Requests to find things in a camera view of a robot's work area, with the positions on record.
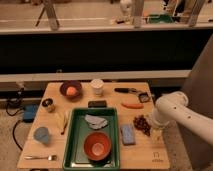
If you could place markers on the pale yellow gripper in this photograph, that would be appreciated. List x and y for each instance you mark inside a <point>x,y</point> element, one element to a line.
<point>156,133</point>

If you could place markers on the dark red grape bunch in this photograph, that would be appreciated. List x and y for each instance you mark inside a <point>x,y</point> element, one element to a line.
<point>140,123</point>

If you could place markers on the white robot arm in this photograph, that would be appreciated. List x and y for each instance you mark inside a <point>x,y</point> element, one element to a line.
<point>174,106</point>

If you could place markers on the red bowl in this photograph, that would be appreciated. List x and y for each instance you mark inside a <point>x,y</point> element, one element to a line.
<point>97,146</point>

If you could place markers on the dark purple bowl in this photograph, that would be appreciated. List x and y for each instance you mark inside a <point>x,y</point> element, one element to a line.
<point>71,83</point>

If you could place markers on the blue sponge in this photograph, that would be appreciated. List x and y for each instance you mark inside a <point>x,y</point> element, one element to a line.
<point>128,136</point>

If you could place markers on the orange carrot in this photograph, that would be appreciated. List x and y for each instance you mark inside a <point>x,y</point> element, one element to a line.
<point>133,106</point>

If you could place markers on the grey crumpled cloth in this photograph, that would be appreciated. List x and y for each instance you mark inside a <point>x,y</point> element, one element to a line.
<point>96,122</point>

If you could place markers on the black rectangular block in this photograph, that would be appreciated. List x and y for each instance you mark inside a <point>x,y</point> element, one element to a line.
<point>97,104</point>

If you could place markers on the white paper cup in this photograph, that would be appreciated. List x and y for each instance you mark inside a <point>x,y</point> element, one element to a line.
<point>97,86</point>

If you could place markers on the green plastic tray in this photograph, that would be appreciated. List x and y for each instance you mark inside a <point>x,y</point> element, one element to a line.
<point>75,158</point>

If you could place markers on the orange peach fruit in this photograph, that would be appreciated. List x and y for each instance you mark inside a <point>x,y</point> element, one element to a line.
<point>71,91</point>

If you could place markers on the banana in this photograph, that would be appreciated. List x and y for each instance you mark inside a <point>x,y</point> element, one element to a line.
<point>62,121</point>

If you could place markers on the silver fork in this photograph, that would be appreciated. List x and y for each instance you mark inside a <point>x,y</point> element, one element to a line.
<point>49,158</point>

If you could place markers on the small dark mug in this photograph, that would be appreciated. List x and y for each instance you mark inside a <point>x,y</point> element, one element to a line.
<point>48,104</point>

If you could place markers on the light blue cup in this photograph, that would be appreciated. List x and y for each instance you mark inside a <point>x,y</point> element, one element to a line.
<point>42,135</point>

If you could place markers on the blue box on floor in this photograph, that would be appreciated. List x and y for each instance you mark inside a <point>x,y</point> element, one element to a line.
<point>30,113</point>

